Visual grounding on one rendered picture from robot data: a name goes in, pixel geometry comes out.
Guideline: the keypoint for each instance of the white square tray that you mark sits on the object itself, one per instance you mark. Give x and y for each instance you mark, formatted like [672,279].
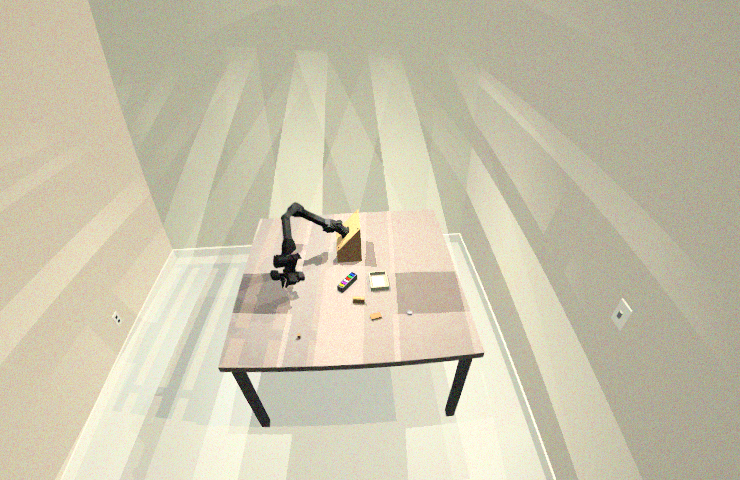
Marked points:
[378,281]

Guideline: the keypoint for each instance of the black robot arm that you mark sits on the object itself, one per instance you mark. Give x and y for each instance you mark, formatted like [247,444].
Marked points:
[288,245]

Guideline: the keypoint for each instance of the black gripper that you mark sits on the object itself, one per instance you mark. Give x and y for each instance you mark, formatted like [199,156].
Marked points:
[276,275]

